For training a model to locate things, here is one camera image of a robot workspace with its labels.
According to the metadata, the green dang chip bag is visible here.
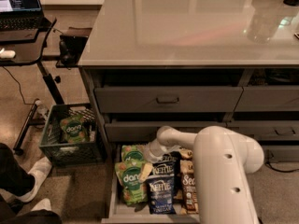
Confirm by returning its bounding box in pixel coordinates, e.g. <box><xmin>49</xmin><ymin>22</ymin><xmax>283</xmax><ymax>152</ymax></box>
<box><xmin>115</xmin><ymin>160</ymin><xmax>148</xmax><ymax>205</ymax></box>
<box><xmin>121</xmin><ymin>145</ymin><xmax>145</xmax><ymax>161</ymax></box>

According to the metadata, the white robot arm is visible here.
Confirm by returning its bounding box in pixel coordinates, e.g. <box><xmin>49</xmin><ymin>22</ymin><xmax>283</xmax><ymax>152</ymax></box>
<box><xmin>143</xmin><ymin>126</ymin><xmax>264</xmax><ymax>224</ymax></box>

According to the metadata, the middle blue kettle chip bag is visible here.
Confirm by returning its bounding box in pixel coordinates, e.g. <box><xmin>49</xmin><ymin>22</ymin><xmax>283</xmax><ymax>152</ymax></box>
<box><xmin>152</xmin><ymin>161</ymin><xmax>176</xmax><ymax>175</ymax></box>

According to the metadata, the blue kettle chip bag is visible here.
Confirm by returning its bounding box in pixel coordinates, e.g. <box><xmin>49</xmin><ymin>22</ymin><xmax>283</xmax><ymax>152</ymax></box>
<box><xmin>146</xmin><ymin>175</ymin><xmax>176</xmax><ymax>215</ymax></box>
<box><xmin>152</xmin><ymin>161</ymin><xmax>176</xmax><ymax>175</ymax></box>

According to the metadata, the front blue kettle chip bag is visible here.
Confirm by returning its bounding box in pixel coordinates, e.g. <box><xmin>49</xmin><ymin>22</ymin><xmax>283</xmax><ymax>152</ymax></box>
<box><xmin>146</xmin><ymin>175</ymin><xmax>176</xmax><ymax>215</ymax></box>

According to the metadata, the rear brown sea salt bag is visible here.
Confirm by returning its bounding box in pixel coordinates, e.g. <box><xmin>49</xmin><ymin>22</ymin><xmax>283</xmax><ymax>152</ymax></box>
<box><xmin>179</xmin><ymin>148</ymin><xmax>192</xmax><ymax>160</ymax></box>

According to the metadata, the brown sea salt bag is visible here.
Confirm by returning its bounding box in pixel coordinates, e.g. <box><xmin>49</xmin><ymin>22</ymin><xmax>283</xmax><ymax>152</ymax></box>
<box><xmin>179</xmin><ymin>148</ymin><xmax>192</xmax><ymax>160</ymax></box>
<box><xmin>180</xmin><ymin>160</ymin><xmax>199</xmax><ymax>214</ymax></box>

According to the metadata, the grey middle left drawer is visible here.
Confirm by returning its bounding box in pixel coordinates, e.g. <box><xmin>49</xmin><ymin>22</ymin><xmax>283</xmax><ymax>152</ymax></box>
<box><xmin>105</xmin><ymin>121</ymin><xmax>226</xmax><ymax>143</ymax></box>

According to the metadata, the open bottom grey drawer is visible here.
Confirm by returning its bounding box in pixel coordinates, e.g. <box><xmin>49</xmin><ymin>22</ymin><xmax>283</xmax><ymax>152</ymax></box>
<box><xmin>103</xmin><ymin>144</ymin><xmax>200</xmax><ymax>224</ymax></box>

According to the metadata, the front brown sea salt bag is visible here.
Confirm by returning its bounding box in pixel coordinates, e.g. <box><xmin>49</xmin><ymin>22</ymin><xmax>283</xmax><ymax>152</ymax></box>
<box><xmin>180</xmin><ymin>160</ymin><xmax>199</xmax><ymax>214</ymax></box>

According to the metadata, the grey top left drawer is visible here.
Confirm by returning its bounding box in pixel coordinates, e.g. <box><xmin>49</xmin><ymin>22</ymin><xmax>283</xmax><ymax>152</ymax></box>
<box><xmin>94</xmin><ymin>86</ymin><xmax>242</xmax><ymax>113</ymax></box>

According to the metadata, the green dang bag in crate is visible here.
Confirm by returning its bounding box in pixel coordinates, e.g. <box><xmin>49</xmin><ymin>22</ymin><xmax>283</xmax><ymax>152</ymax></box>
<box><xmin>60</xmin><ymin>115</ymin><xmax>90</xmax><ymax>143</ymax></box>

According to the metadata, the grey middle right drawer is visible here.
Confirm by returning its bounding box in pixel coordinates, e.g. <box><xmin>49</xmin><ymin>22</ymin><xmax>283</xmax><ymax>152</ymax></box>
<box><xmin>226</xmin><ymin>120</ymin><xmax>299</xmax><ymax>141</ymax></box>

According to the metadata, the grey top right drawer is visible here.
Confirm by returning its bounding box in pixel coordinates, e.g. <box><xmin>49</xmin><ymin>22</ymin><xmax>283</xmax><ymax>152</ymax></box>
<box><xmin>235</xmin><ymin>86</ymin><xmax>299</xmax><ymax>112</ymax></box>

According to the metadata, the grey bottom right drawer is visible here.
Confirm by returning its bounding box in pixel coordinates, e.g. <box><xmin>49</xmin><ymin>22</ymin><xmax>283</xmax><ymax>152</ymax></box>
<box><xmin>263</xmin><ymin>146</ymin><xmax>299</xmax><ymax>163</ymax></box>

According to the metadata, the green plastic crate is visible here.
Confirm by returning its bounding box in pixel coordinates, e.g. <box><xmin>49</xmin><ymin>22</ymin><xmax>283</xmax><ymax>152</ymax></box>
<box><xmin>39</xmin><ymin>104</ymin><xmax>107</xmax><ymax>167</ymax></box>

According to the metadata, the person's white sock foot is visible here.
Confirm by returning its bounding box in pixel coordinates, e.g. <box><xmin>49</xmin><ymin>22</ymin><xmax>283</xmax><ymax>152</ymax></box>
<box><xmin>17</xmin><ymin>157</ymin><xmax>52</xmax><ymax>203</ymax></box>

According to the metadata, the grey cabinet with glossy top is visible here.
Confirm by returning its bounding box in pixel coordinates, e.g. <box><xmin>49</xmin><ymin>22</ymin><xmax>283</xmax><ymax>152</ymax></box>
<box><xmin>79</xmin><ymin>0</ymin><xmax>299</xmax><ymax>152</ymax></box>

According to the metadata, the person's black trouser leg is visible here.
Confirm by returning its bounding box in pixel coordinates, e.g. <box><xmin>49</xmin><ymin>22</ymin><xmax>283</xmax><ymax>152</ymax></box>
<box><xmin>0</xmin><ymin>143</ymin><xmax>63</xmax><ymax>224</ymax></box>

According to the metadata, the black clamp device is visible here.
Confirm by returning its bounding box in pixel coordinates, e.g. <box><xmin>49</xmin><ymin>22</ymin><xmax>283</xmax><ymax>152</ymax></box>
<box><xmin>56</xmin><ymin>27</ymin><xmax>92</xmax><ymax>68</ymax></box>

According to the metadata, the black laptop stand desk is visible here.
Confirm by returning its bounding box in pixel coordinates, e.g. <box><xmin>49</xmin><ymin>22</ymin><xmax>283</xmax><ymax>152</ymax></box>
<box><xmin>0</xmin><ymin>18</ymin><xmax>64</xmax><ymax>156</ymax></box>

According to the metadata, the white computer mouse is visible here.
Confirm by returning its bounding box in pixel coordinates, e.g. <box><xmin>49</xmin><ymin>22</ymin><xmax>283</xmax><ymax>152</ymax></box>
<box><xmin>0</xmin><ymin>49</ymin><xmax>16</xmax><ymax>59</ymax></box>

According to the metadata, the black laptop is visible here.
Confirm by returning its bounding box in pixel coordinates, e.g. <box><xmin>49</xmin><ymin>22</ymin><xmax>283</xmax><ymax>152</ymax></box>
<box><xmin>0</xmin><ymin>0</ymin><xmax>44</xmax><ymax>43</ymax></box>

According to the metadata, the black floor cable right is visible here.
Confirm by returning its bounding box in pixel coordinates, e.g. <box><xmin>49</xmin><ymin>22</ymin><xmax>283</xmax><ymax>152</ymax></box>
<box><xmin>264</xmin><ymin>161</ymin><xmax>299</xmax><ymax>174</ymax></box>

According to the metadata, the black cable under desk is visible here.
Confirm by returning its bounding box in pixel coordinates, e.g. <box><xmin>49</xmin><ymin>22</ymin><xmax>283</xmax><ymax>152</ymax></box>
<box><xmin>2</xmin><ymin>66</ymin><xmax>36</xmax><ymax>106</ymax></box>

